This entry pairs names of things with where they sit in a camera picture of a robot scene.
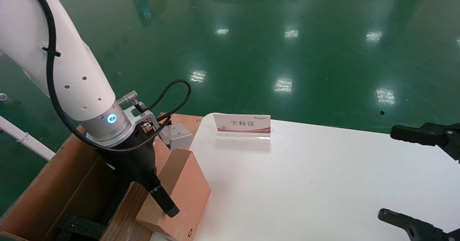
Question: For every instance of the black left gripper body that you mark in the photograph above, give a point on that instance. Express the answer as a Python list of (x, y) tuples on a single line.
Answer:
[(134, 162)]

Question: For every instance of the small cardboard box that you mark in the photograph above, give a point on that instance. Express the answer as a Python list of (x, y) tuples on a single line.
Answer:
[(187, 187)]

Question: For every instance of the black foam insert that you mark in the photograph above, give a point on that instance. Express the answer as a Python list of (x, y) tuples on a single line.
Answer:
[(79, 227)]

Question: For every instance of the large cardboard box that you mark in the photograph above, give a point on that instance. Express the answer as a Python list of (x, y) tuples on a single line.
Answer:
[(54, 190)]

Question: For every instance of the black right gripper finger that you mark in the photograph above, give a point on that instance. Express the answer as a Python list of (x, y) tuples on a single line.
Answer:
[(413, 135), (417, 229)]

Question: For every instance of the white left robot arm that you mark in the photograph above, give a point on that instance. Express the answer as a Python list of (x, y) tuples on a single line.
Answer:
[(54, 100)]

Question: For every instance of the acrylic sign with red stripe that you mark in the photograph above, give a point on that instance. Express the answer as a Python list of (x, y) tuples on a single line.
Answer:
[(244, 124)]

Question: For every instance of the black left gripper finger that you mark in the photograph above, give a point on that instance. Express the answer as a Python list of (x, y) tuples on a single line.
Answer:
[(166, 203)]

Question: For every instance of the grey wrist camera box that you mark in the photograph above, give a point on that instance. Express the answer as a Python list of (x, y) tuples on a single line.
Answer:
[(178, 138)]

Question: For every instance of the white pipe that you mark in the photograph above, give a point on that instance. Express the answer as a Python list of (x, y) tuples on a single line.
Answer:
[(21, 136)]

